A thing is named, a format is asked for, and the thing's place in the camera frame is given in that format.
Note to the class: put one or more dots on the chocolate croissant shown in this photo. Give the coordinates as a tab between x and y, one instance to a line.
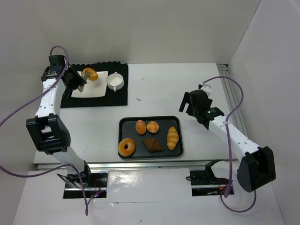
152	145

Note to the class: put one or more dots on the orange hollow bun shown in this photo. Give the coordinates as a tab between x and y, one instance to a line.
89	74

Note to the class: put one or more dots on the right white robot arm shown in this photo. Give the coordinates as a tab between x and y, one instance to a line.
256	163

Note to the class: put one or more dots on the white cup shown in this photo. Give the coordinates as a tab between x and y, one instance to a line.
115	82

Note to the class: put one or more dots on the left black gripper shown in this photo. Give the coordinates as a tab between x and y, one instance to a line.
76	81

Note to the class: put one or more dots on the white square plate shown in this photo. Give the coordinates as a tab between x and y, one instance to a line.
93	89

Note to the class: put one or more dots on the black baking tray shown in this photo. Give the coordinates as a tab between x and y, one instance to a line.
127	130

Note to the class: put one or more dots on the black placemat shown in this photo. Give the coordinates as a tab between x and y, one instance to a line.
111	98

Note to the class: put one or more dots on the striped yellow bread roll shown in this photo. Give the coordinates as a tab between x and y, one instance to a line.
172	138

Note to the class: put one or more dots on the round sugared bun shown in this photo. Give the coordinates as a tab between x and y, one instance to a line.
140	127

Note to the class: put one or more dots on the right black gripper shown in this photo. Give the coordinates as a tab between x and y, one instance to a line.
187	103

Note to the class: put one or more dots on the aluminium rail right side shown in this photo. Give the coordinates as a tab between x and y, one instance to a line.
232	100

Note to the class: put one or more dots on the metal tongs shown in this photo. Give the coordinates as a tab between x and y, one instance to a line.
83	81

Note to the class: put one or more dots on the ring donut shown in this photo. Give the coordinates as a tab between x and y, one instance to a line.
126	147

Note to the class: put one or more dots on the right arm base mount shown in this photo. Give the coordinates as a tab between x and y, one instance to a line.
205	183

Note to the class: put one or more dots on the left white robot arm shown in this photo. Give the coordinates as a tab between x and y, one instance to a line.
46	128

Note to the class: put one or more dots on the round orange bun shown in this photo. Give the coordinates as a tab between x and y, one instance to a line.
152	126

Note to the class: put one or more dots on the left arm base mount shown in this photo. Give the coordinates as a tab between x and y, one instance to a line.
95	188

